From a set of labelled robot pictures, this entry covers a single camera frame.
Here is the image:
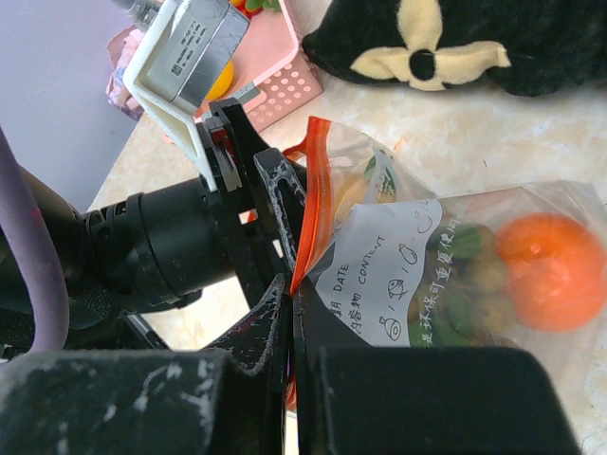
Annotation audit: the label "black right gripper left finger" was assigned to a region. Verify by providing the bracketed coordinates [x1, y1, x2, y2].
[201, 274, 290, 454]

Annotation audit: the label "pink cloth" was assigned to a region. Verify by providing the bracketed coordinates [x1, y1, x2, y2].
[105, 26, 144, 121]

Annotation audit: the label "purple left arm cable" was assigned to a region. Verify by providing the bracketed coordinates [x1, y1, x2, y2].
[0, 125, 70, 355]

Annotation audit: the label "black pillow cream flowers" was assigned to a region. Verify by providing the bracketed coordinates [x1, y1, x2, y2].
[303, 1, 606, 98]

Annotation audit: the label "pink plastic basket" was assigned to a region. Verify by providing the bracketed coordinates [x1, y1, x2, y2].
[194, 1, 322, 131]

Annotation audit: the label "orange persimmon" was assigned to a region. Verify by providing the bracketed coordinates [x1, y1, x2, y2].
[496, 212, 606, 333]

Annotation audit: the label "clear zip bag orange zipper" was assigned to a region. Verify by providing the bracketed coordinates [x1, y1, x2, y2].
[285, 117, 606, 413]

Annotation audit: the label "yellow lemon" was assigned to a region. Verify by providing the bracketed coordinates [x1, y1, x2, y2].
[204, 61, 235, 101]

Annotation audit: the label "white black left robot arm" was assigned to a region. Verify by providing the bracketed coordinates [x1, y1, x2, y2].
[1, 100, 306, 353]

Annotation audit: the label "brown longan bunch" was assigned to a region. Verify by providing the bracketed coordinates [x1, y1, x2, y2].
[408, 220, 517, 348]

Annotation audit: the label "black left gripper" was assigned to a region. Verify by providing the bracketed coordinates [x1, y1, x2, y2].
[83, 99, 306, 313]

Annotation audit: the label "red cherry sprig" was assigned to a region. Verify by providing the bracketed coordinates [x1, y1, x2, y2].
[230, 0, 282, 17]

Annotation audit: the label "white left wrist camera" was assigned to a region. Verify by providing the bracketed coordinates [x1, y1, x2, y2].
[116, 0, 248, 191]

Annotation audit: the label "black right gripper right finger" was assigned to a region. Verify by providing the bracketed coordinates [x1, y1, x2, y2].
[293, 279, 379, 454]

